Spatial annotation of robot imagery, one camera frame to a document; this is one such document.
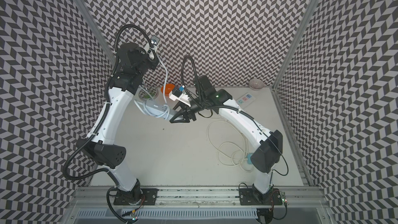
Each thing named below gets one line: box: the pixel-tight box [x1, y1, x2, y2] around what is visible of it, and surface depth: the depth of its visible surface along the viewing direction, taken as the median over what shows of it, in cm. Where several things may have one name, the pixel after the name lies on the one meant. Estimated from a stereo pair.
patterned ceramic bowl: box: [248, 78, 265, 91], surface depth 118 cm
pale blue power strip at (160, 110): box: [145, 100, 181, 121], surface depth 59 cm
